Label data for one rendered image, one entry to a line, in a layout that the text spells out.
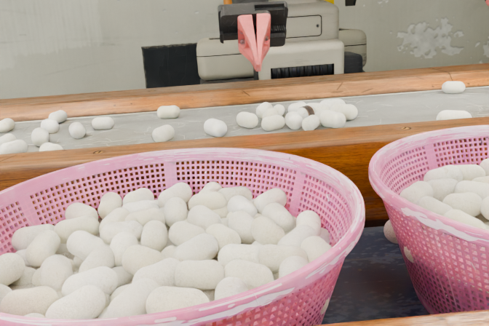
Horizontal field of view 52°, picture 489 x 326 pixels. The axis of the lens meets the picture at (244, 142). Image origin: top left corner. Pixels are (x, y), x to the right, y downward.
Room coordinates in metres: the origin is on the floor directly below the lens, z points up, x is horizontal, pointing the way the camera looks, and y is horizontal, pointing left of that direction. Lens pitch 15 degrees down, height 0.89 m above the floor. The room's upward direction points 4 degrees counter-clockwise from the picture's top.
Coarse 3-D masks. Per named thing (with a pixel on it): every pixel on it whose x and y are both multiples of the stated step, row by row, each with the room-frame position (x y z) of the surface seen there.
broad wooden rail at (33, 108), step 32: (480, 64) 0.92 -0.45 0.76; (64, 96) 0.88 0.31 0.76; (96, 96) 0.85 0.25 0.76; (128, 96) 0.82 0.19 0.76; (160, 96) 0.82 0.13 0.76; (192, 96) 0.82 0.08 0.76; (224, 96) 0.81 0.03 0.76; (256, 96) 0.81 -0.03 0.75; (288, 96) 0.81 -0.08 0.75; (320, 96) 0.81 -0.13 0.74; (352, 96) 0.81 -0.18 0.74
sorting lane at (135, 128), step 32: (384, 96) 0.79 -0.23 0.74; (416, 96) 0.77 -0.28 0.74; (448, 96) 0.76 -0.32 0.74; (480, 96) 0.74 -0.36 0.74; (32, 128) 0.73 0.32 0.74; (64, 128) 0.72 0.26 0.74; (128, 128) 0.68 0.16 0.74; (192, 128) 0.66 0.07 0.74; (256, 128) 0.63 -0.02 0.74; (288, 128) 0.62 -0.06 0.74; (320, 128) 0.60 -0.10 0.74
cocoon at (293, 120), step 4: (292, 112) 0.62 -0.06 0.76; (296, 112) 0.62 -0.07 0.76; (288, 116) 0.61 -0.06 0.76; (292, 116) 0.60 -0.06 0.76; (296, 116) 0.60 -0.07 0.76; (300, 116) 0.60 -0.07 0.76; (288, 120) 0.60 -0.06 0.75; (292, 120) 0.60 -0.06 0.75; (296, 120) 0.60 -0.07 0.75; (300, 120) 0.60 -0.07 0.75; (288, 124) 0.60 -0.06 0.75; (292, 124) 0.60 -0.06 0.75; (296, 124) 0.60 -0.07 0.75; (300, 124) 0.60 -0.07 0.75; (292, 128) 0.60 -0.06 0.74; (296, 128) 0.60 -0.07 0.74
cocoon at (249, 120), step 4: (240, 112) 0.65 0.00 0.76; (244, 112) 0.64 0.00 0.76; (236, 116) 0.64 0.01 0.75; (240, 116) 0.64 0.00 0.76; (244, 116) 0.63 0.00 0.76; (248, 116) 0.62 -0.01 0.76; (252, 116) 0.62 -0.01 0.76; (256, 116) 0.63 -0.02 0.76; (236, 120) 0.64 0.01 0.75; (240, 120) 0.63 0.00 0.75; (244, 120) 0.63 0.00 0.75; (248, 120) 0.62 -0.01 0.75; (252, 120) 0.62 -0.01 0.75; (256, 120) 0.63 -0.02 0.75; (240, 124) 0.64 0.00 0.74; (244, 124) 0.63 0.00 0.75; (248, 124) 0.62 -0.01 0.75; (252, 124) 0.62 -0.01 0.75; (256, 124) 0.63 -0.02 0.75
